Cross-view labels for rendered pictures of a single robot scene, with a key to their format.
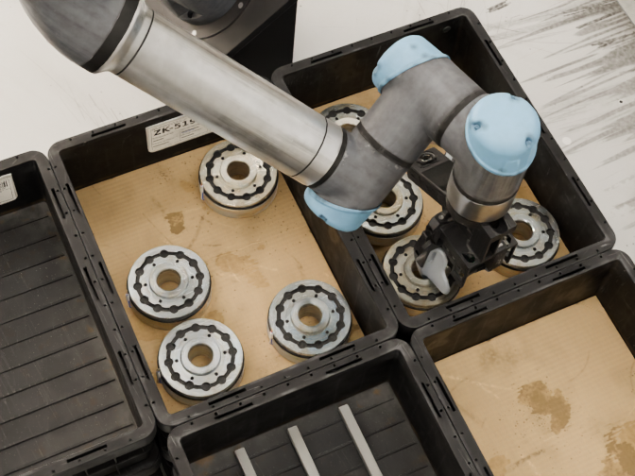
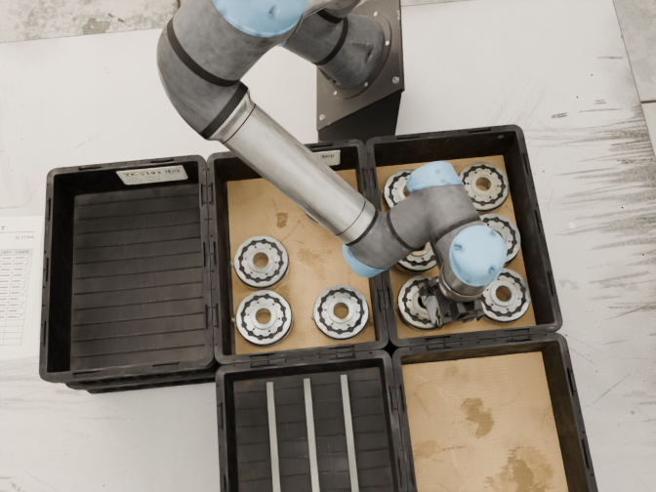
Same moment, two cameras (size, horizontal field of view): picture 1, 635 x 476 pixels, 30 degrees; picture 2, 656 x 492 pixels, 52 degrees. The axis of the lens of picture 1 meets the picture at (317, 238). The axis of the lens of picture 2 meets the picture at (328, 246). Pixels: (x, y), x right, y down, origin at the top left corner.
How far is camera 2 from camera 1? 0.39 m
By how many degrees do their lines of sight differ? 15
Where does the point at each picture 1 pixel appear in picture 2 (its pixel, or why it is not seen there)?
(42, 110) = not seen: hidden behind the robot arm
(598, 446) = (503, 456)
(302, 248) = not seen: hidden behind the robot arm
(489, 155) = (460, 270)
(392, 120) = (408, 219)
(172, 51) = (259, 139)
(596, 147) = (592, 235)
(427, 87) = (436, 204)
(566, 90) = (586, 188)
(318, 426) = (324, 382)
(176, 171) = not seen: hidden behind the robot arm
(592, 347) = (524, 387)
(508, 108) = (485, 240)
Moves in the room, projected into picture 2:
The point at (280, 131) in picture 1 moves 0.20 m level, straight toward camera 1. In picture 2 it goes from (325, 207) to (271, 332)
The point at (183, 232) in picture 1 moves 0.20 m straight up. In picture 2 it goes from (284, 227) to (274, 187)
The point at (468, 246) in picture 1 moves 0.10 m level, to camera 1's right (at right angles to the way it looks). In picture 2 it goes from (448, 307) to (506, 333)
